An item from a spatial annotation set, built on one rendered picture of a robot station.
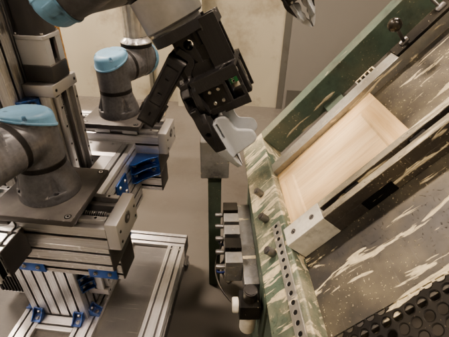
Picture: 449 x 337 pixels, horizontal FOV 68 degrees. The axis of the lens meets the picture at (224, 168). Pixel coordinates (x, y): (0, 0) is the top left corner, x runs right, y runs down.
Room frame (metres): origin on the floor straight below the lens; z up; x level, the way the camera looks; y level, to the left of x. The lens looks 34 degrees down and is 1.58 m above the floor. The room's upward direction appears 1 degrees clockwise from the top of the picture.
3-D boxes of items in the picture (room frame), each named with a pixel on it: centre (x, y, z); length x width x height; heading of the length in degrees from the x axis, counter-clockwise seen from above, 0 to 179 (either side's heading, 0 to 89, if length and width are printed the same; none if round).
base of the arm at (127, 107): (1.19, 0.41, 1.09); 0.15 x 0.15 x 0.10
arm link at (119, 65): (1.20, 0.41, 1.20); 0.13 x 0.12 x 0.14; 152
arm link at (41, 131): (0.69, 0.46, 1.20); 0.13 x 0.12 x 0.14; 161
